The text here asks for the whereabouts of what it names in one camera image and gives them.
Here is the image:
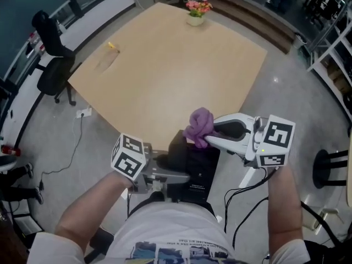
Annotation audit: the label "clear plastic bag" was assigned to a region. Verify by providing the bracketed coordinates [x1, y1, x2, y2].
[95, 41, 122, 73]

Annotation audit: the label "person's white printed t-shirt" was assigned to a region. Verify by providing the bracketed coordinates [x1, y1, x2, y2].
[27, 202, 331, 264]

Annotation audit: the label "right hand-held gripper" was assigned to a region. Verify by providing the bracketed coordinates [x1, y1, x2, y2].
[205, 113, 296, 169]

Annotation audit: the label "wooden step platform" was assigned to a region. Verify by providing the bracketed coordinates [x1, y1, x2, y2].
[206, 0, 295, 54]

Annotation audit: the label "white waste bucket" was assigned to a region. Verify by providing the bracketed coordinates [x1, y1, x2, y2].
[293, 32, 308, 49]

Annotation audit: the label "white framed board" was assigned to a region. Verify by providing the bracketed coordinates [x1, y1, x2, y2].
[13, 214, 45, 238]

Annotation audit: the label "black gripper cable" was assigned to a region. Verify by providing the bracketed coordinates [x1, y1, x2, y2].
[224, 166, 278, 250]
[125, 190, 132, 221]

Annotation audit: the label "person's right forearm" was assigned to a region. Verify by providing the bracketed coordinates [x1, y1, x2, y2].
[265, 163, 305, 254]

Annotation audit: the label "black box with cord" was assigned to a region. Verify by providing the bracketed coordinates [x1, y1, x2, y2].
[167, 130, 221, 203]

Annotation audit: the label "black floor cable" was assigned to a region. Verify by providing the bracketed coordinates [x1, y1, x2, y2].
[38, 114, 84, 192]

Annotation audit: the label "person's left forearm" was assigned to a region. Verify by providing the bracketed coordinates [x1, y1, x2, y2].
[54, 170, 133, 247]

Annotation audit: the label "purple cloth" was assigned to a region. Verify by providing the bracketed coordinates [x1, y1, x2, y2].
[183, 107, 215, 149]

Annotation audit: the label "white power strip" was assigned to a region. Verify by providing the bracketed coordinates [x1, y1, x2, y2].
[76, 107, 93, 119]

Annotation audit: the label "light wooden table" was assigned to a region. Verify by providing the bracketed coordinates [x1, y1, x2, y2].
[67, 2, 268, 188]

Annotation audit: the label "black office chair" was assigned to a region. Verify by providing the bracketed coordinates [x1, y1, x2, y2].
[31, 9, 83, 107]

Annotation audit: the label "red white cylinder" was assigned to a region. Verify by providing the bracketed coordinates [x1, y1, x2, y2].
[1, 144, 21, 156]

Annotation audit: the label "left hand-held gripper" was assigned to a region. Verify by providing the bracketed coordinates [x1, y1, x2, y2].
[111, 133, 191, 194]

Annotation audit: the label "white shelving rack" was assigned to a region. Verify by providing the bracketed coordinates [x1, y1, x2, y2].
[306, 0, 352, 112]

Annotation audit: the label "dark framed window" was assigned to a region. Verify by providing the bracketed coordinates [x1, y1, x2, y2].
[0, 0, 122, 82]

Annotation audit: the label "pink flowers in white pot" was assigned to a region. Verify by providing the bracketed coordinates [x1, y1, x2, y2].
[185, 0, 213, 26]

